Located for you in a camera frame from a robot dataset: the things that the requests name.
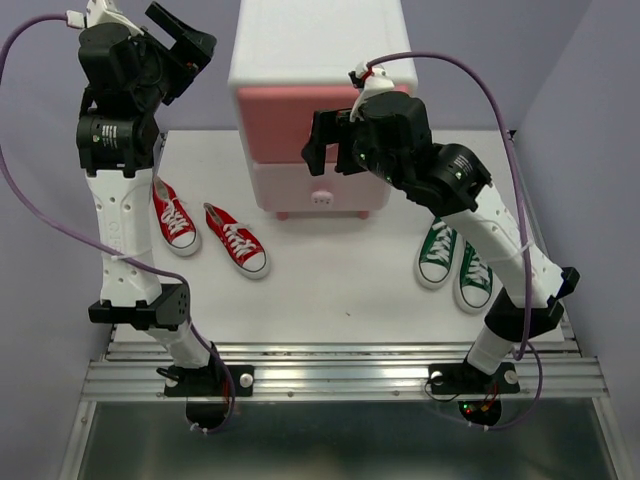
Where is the white shoe cabinet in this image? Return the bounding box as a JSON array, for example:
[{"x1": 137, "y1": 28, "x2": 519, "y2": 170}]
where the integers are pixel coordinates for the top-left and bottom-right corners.
[{"x1": 227, "y1": 0, "x2": 420, "y2": 221}]

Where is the aluminium mounting rail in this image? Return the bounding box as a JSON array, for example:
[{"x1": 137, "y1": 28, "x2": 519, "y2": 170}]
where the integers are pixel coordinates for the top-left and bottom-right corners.
[{"x1": 81, "y1": 342, "x2": 609, "y2": 402}]

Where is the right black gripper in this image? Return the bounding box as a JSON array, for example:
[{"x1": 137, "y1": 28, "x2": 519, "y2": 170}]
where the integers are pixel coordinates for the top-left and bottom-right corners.
[{"x1": 304, "y1": 105, "x2": 408, "y2": 191}]

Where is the light pink lower drawer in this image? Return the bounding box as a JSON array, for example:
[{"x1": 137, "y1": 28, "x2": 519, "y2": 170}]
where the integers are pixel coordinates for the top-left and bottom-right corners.
[{"x1": 251, "y1": 163, "x2": 390, "y2": 213}]

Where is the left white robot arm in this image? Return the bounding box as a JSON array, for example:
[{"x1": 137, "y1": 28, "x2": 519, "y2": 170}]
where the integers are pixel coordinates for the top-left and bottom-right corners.
[{"x1": 76, "y1": 1, "x2": 223, "y2": 394}]

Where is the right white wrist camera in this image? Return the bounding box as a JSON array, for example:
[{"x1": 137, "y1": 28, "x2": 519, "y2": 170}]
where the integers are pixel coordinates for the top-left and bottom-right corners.
[{"x1": 349, "y1": 62, "x2": 395, "y2": 122}]

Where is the green sneaker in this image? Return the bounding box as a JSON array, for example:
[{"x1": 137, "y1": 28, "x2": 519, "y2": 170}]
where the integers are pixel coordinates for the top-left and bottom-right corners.
[
  {"x1": 414, "y1": 217, "x2": 457, "y2": 290},
  {"x1": 454, "y1": 241, "x2": 494, "y2": 315}
]

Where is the red sneaker near cabinet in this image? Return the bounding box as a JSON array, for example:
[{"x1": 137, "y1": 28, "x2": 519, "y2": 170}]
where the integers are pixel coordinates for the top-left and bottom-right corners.
[{"x1": 203, "y1": 202, "x2": 270, "y2": 280}]

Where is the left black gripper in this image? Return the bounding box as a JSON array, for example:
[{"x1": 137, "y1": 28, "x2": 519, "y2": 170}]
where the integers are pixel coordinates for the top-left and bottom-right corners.
[{"x1": 131, "y1": 1, "x2": 218, "y2": 112}]

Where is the red sneaker far left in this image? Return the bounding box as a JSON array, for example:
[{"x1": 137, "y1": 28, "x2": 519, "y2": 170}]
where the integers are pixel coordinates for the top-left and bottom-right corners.
[{"x1": 152, "y1": 176, "x2": 201, "y2": 257}]

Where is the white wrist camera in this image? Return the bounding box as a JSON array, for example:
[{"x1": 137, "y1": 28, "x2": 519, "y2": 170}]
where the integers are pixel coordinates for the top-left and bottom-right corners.
[
  {"x1": 349, "y1": 62, "x2": 395, "y2": 122},
  {"x1": 65, "y1": 0, "x2": 140, "y2": 34}
]

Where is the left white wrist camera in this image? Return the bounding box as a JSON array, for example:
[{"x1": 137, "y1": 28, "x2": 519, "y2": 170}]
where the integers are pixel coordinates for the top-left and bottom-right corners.
[{"x1": 65, "y1": 0, "x2": 140, "y2": 34}]

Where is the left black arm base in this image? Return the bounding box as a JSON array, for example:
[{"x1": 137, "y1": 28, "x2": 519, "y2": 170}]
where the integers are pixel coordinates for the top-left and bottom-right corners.
[{"x1": 156, "y1": 363, "x2": 255, "y2": 435}]

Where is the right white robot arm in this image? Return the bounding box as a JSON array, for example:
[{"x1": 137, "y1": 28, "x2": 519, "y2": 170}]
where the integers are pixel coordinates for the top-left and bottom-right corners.
[{"x1": 301, "y1": 91, "x2": 580, "y2": 390}]

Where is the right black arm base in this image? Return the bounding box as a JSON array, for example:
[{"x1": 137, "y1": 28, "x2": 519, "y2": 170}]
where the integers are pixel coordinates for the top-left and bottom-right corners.
[{"x1": 423, "y1": 362, "x2": 521, "y2": 428}]

